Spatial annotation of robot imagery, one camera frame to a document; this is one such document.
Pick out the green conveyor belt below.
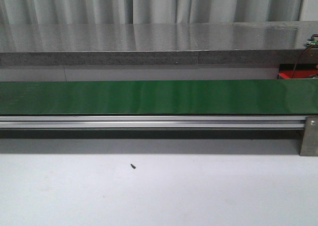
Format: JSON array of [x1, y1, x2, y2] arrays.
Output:
[[0, 79, 318, 115]]

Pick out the red plastic tray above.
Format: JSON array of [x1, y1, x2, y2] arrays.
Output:
[[277, 70, 318, 79]]

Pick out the small green circuit board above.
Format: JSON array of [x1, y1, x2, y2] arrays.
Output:
[[305, 35, 318, 47]]

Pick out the grey pleated curtain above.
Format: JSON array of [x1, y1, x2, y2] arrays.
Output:
[[0, 0, 302, 24]]

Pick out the aluminium conveyor side rail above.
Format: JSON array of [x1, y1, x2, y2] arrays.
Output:
[[0, 115, 306, 129]]

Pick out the metal conveyor support bracket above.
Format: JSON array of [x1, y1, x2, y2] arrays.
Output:
[[300, 116, 318, 156]]

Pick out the red and black wire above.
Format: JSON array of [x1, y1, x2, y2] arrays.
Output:
[[290, 34, 318, 79]]

